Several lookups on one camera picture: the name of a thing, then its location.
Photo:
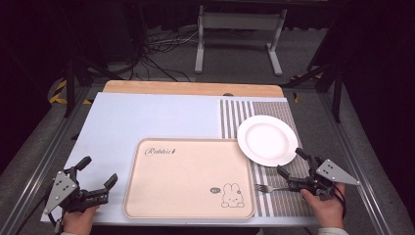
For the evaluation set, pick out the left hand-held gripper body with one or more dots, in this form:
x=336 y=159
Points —
x=60 y=190

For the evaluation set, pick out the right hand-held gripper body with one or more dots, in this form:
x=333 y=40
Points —
x=332 y=173

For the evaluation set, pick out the silver metal fork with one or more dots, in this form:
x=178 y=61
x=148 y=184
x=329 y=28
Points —
x=270 y=188

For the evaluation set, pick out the person's left hand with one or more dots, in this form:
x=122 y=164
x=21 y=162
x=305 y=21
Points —
x=78 y=222

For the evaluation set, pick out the person's right hand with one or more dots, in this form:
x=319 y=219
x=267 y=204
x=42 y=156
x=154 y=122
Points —
x=324 y=209

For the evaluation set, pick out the grey striped placemat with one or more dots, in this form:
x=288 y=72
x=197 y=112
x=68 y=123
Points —
x=277 y=202

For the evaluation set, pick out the white round plate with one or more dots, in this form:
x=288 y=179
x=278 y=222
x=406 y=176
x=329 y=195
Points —
x=267 y=140

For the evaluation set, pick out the pale blue table mat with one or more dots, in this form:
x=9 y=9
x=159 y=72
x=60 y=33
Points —
x=130 y=120

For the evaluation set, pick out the yellow black floor tape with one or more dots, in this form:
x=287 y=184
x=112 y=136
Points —
x=57 y=94

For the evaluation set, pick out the black tripod stand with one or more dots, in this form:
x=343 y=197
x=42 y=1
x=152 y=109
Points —
x=70 y=81
x=337 y=84

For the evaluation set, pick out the pink tray with rabbit print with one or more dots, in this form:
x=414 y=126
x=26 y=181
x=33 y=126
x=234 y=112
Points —
x=189 y=178

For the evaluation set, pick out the grey metal stand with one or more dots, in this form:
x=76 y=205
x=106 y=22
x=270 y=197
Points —
x=239 y=21

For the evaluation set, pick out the aluminium frame rail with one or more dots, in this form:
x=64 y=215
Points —
x=39 y=163
x=355 y=163

